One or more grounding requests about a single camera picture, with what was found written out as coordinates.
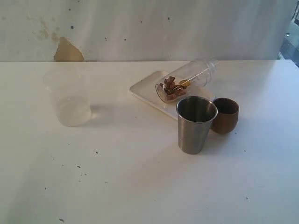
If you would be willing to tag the stainless steel cup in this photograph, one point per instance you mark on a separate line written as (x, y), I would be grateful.
(195, 117)

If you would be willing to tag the clear glass with tea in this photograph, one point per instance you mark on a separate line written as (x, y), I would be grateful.
(186, 72)

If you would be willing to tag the clear glass strainer lid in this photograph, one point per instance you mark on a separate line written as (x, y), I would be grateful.
(205, 71)

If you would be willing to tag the brown wooden cup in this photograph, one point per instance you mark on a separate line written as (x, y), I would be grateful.
(227, 117)

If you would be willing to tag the white rectangular tray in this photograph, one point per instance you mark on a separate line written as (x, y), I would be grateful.
(146, 91)

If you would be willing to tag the translucent white plastic container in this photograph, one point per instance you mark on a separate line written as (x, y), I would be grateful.
(68, 96)

